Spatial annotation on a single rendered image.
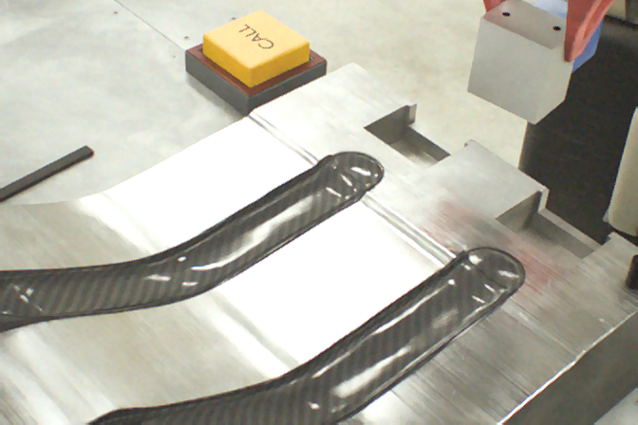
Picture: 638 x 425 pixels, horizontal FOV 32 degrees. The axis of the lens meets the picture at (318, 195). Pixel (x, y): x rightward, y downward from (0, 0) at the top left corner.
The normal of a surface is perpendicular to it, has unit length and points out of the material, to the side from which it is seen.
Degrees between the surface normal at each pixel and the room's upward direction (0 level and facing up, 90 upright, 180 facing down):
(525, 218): 90
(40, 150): 0
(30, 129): 0
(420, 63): 0
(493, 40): 89
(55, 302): 27
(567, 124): 90
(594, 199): 90
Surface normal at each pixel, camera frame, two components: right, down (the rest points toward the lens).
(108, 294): 0.40, -0.85
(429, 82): 0.04, -0.76
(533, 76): -0.64, 0.47
